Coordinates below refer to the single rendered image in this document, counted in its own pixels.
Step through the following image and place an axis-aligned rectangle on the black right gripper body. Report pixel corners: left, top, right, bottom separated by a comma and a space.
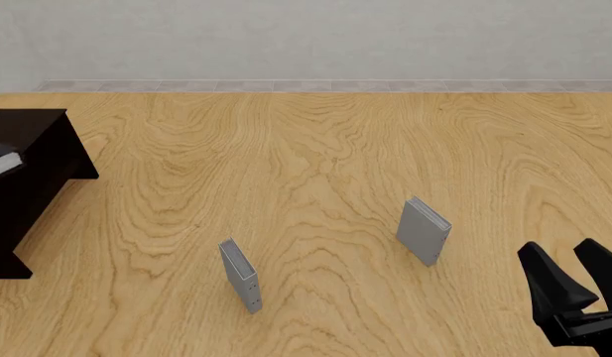
543, 307, 612, 357

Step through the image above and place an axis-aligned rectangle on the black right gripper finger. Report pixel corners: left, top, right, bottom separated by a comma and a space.
572, 238, 612, 312
516, 241, 601, 328

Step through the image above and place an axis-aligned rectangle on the grey standing book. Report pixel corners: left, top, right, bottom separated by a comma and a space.
217, 236, 264, 315
396, 195, 453, 268

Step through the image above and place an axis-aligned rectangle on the dark wooden cabinet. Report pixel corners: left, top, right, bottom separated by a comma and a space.
0, 107, 100, 280

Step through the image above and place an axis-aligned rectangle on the grey book lying flat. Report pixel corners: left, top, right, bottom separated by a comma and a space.
0, 143, 27, 181

